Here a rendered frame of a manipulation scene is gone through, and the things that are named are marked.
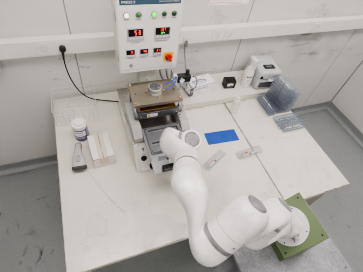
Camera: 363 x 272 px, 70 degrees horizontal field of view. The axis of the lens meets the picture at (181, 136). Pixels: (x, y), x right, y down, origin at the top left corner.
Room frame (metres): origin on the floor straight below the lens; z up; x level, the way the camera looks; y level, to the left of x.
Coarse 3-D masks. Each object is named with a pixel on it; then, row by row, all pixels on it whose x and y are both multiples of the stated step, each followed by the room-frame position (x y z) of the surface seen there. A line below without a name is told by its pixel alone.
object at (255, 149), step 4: (248, 148) 1.08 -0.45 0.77; (252, 148) 1.08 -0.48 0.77; (256, 148) 1.09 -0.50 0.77; (260, 148) 1.10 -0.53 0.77; (236, 152) 1.03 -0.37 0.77; (240, 152) 1.03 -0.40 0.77; (244, 152) 1.04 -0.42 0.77; (248, 152) 1.05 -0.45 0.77; (252, 152) 1.05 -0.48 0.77; (256, 152) 1.06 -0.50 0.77; (240, 156) 1.00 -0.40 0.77; (244, 156) 1.01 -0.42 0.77
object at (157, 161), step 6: (144, 138) 0.84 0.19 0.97; (150, 156) 0.74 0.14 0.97; (156, 156) 0.75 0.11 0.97; (162, 156) 0.73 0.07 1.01; (156, 162) 0.71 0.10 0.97; (162, 162) 0.71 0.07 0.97; (168, 162) 0.72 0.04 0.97; (156, 168) 0.67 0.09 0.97; (156, 174) 0.64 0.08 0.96; (162, 174) 0.66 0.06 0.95
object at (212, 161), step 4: (216, 152) 1.00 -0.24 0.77; (220, 152) 1.00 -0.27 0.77; (224, 152) 1.01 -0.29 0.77; (212, 156) 0.96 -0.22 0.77; (216, 156) 0.97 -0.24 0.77; (220, 156) 0.97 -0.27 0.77; (208, 160) 0.92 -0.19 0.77; (212, 160) 0.93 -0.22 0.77; (216, 160) 0.93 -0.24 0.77; (204, 164) 0.89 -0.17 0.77; (208, 164) 0.89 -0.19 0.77; (212, 164) 0.90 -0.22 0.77; (208, 168) 0.86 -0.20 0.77
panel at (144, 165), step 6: (138, 144) 0.83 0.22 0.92; (144, 144) 0.85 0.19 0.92; (138, 150) 0.82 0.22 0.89; (144, 150) 0.83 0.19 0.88; (138, 156) 0.80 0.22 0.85; (144, 156) 0.81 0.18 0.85; (144, 162) 0.80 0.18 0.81; (150, 162) 0.81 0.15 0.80; (144, 168) 0.78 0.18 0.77; (150, 168) 0.79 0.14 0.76
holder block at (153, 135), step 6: (156, 126) 0.92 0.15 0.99; (162, 126) 0.93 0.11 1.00; (168, 126) 0.94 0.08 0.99; (174, 126) 0.96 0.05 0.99; (144, 132) 0.88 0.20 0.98; (150, 132) 0.89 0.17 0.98; (156, 132) 0.89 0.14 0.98; (162, 132) 0.90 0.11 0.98; (150, 138) 0.83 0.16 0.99; (156, 138) 0.84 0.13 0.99; (150, 144) 0.79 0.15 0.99; (156, 144) 0.81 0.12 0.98; (150, 150) 0.77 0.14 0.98; (156, 150) 0.76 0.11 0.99
